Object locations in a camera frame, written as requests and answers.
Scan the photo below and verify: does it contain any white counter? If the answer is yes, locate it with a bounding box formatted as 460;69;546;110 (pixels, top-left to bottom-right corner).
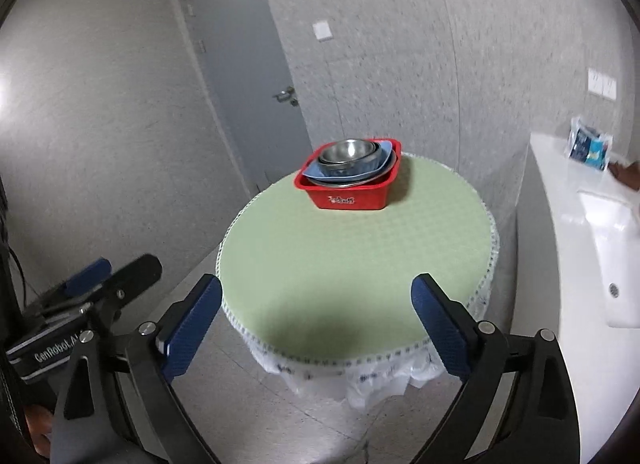
510;131;640;464

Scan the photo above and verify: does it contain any blue tissue packet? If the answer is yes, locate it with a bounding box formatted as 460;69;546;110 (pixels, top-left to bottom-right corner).
566;116;614;173

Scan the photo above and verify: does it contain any brown cloth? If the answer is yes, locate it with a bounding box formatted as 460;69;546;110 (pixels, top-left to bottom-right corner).
607;161;640;190

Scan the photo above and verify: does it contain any medium steel bowl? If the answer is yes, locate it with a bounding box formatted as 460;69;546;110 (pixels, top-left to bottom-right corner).
317;140;382;179

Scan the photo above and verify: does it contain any large steel bowl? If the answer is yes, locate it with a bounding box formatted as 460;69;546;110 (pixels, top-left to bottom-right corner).
312;149;399;189

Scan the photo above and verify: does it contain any grey door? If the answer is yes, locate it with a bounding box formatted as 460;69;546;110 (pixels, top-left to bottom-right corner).
170;0;314;195

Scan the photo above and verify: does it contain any small steel bowl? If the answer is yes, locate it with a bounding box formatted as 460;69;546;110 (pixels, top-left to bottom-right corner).
320;141;377;166
325;140;369;161

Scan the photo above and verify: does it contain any red plastic basin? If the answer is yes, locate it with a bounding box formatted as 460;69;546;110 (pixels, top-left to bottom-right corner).
300;137;403;211

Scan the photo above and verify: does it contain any black cable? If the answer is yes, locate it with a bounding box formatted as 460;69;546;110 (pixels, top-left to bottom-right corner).
0;234;37;306

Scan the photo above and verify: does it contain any white table skirt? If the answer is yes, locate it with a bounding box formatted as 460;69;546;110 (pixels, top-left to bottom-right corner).
249;341;447;411

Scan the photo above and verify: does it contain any round table with lace cloth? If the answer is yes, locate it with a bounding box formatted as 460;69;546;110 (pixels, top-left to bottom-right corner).
216;151;501;371

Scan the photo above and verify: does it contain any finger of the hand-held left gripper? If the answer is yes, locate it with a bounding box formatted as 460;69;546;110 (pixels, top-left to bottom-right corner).
81;253;164;341
39;257;112;316

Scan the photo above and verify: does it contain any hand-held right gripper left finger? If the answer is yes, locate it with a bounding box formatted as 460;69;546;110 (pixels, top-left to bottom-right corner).
52;273;223;464

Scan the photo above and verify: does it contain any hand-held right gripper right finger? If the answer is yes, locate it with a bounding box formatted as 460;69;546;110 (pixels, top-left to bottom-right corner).
410;272;583;464

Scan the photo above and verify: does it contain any white sink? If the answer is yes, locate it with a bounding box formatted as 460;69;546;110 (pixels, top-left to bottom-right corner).
577;189;640;329

